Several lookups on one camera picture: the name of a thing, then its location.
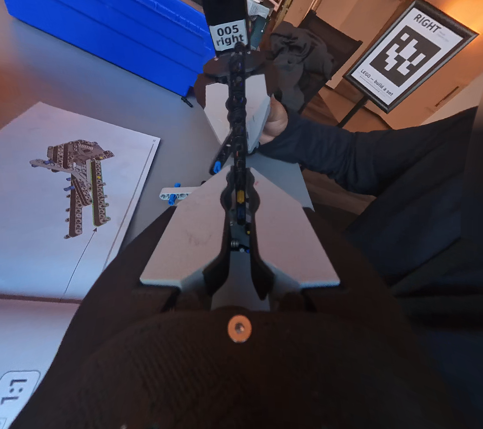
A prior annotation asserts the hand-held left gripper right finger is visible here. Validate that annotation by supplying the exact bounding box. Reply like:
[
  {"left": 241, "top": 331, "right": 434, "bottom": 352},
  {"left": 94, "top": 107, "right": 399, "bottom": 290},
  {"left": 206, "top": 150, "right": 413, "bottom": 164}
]
[{"left": 249, "top": 167, "right": 341, "bottom": 300}]

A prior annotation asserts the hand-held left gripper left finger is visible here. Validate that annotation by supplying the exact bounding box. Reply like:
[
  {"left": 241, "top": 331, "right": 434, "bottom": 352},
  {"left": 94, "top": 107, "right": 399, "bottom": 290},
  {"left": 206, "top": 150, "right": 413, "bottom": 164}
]
[{"left": 139, "top": 166, "right": 231, "bottom": 297}]

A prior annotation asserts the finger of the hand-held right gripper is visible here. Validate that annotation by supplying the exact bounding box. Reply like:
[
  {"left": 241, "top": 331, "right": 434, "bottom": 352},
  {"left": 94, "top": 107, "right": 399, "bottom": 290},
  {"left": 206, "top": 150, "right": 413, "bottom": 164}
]
[
  {"left": 245, "top": 73, "right": 271, "bottom": 155},
  {"left": 205, "top": 83, "right": 230, "bottom": 145}
]

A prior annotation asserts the long black lego beam assembly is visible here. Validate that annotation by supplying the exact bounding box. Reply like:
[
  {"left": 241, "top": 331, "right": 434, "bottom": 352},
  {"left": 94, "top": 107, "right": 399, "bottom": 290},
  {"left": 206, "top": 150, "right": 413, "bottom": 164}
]
[{"left": 209, "top": 42, "right": 253, "bottom": 253}]

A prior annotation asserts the person's right forearm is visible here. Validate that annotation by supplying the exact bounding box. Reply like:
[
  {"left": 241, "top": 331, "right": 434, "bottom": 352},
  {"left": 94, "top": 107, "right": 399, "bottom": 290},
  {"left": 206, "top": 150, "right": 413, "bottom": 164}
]
[{"left": 258, "top": 104, "right": 480, "bottom": 197}]

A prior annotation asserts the light grey lego beam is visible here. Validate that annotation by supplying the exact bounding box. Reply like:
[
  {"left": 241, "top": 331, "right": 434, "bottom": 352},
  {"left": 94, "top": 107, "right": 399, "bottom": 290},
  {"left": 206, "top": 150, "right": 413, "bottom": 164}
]
[{"left": 158, "top": 183, "right": 198, "bottom": 205}]

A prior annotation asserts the lego instruction booklet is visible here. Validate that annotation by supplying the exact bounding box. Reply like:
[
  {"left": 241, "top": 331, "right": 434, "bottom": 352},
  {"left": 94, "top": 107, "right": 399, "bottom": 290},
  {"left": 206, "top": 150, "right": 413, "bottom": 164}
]
[{"left": 0, "top": 102, "right": 161, "bottom": 429}]

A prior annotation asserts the person's right hand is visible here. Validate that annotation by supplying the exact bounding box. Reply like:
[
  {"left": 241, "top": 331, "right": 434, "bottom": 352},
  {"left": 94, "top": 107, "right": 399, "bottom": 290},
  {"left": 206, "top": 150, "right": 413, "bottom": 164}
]
[{"left": 260, "top": 96, "right": 289, "bottom": 145}]

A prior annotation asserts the small printed box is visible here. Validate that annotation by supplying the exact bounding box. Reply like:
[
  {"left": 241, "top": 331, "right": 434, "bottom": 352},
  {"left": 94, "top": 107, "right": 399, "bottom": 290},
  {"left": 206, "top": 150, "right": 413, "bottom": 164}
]
[{"left": 246, "top": 0, "right": 271, "bottom": 50}]

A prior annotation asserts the dark jacket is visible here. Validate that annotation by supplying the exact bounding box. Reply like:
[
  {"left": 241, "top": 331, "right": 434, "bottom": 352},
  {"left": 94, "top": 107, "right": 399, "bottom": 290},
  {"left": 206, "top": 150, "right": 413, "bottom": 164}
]
[{"left": 270, "top": 21, "right": 334, "bottom": 112}]

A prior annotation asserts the black chair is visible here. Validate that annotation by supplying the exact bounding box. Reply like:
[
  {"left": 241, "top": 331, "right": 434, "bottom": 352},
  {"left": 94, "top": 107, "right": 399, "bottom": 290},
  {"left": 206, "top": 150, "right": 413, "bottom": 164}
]
[{"left": 298, "top": 10, "right": 363, "bottom": 75}]

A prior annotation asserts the person's dark clothing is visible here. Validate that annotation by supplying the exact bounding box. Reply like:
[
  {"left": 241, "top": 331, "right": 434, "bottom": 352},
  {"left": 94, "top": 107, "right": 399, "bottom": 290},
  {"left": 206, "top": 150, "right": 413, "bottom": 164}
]
[{"left": 347, "top": 108, "right": 483, "bottom": 429}]

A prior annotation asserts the large blue plastic bin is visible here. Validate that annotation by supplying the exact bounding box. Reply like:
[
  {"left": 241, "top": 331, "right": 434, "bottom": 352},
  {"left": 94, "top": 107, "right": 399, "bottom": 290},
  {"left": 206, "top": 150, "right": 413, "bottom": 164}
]
[{"left": 0, "top": 0, "right": 216, "bottom": 95}]

